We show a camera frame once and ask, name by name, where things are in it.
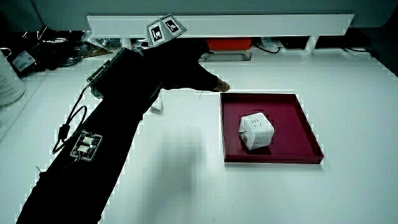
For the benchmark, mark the dark red tray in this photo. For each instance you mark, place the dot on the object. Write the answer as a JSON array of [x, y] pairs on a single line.
[[289, 105]]

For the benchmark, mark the white desk shelf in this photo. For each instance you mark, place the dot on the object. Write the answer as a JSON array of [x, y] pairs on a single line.
[[248, 25]]

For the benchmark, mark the small circuit board module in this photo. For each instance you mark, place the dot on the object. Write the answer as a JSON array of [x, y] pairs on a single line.
[[86, 145]]

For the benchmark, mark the white cube socket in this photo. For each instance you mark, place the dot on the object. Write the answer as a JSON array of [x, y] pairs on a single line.
[[257, 130]]

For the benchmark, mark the person's left hand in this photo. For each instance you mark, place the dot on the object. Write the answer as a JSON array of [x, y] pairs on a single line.
[[180, 67]]

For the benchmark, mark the person's left forearm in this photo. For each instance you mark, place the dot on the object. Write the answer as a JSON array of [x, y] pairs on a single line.
[[102, 149]]

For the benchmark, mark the grey flat device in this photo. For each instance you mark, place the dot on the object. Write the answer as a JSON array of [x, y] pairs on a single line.
[[228, 56]]

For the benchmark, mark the orange box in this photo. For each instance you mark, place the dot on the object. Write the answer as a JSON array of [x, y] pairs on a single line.
[[229, 43]]

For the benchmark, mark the black plastic bag pile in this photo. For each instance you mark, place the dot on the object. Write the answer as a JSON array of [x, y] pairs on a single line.
[[53, 49]]

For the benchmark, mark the white cylindrical container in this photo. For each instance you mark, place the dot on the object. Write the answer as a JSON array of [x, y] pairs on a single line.
[[7, 82]]

